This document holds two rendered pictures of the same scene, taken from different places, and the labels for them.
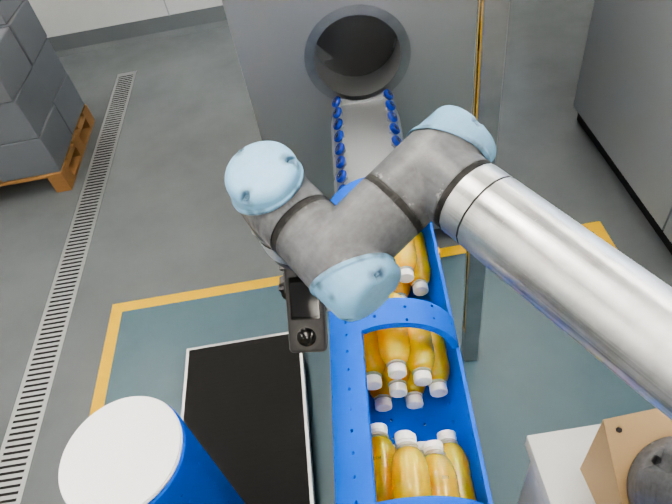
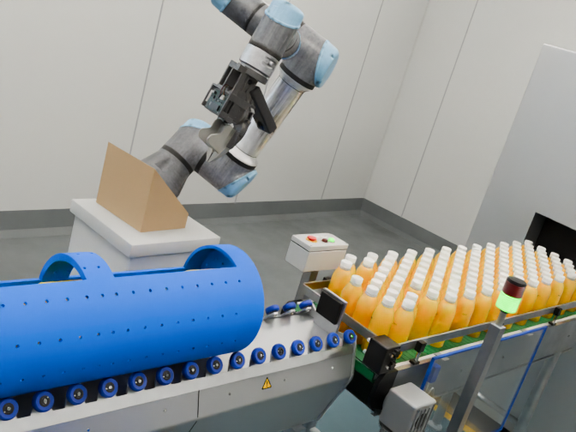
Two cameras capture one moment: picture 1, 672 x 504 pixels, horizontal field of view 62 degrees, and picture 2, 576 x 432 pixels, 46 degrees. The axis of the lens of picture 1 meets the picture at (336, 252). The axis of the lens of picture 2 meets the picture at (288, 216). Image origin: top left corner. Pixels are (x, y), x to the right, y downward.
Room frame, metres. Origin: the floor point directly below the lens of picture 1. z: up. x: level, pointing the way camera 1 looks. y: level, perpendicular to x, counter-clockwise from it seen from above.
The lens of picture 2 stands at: (1.53, 1.02, 1.87)
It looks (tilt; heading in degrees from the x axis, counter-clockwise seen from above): 17 degrees down; 216
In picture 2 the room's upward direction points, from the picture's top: 17 degrees clockwise
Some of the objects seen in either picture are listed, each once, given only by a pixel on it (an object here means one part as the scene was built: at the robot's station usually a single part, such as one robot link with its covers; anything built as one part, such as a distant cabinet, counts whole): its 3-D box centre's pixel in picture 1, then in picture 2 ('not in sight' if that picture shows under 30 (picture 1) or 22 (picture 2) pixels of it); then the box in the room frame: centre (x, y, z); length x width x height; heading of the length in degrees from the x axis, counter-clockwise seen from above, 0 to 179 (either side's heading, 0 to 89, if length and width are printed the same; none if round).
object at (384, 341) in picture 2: not in sight; (380, 355); (-0.20, 0.22, 0.95); 0.10 x 0.07 x 0.10; 84
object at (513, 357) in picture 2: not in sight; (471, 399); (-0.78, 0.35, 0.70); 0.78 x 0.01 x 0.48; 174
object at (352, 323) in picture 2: not in sight; (343, 316); (-0.26, 0.02, 0.96); 0.40 x 0.01 x 0.03; 84
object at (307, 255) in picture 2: not in sight; (317, 251); (-0.42, -0.25, 1.05); 0.20 x 0.10 x 0.10; 174
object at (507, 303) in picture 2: not in sight; (508, 301); (-0.52, 0.42, 1.18); 0.06 x 0.06 x 0.05
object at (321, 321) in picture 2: not in sight; (328, 312); (-0.18, 0.01, 0.99); 0.10 x 0.02 x 0.12; 84
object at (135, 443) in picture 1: (121, 453); not in sight; (0.60, 0.56, 1.03); 0.28 x 0.28 x 0.01
